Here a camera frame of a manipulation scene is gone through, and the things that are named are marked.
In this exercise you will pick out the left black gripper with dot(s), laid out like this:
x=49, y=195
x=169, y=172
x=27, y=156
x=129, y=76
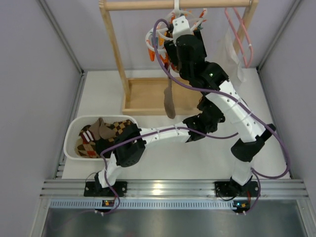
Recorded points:
x=207, y=106

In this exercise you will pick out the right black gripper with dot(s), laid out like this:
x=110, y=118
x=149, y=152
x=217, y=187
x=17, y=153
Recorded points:
x=171, y=52

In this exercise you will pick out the white clip sock hanger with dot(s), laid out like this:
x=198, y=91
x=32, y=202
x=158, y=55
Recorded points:
x=165, y=33

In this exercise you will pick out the black yellow checkered sock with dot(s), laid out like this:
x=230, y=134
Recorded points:
x=118, y=127

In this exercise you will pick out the dark navy sock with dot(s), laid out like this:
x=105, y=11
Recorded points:
x=103, y=144

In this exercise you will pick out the beige orange argyle sock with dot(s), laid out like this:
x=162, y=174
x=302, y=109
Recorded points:
x=87, y=150

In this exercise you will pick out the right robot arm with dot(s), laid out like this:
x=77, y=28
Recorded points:
x=219, y=102

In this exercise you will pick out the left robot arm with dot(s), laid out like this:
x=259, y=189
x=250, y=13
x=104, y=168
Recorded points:
x=129, y=146

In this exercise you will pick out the pink clothes hanger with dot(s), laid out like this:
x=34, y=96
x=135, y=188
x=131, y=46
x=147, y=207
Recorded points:
x=247, y=55

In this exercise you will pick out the clear plastic bag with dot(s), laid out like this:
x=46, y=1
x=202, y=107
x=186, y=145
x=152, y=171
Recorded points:
x=227, y=58

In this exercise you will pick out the wooden clothes rack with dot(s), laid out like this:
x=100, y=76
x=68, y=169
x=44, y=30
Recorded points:
x=144, y=96

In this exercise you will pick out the white perforated plastic basket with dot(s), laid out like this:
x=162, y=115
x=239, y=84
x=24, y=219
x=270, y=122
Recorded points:
x=76, y=128

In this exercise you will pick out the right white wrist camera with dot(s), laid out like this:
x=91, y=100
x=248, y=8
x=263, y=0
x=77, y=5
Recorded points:
x=180, y=27

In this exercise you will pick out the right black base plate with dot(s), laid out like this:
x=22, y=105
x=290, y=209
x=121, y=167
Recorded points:
x=223, y=188

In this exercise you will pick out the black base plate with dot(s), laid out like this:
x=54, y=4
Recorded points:
x=93, y=190
x=223, y=188

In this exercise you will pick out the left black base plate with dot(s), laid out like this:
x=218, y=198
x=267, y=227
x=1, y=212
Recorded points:
x=93, y=190

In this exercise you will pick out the aluminium mounting rail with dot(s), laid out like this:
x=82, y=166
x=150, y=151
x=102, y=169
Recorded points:
x=168, y=194

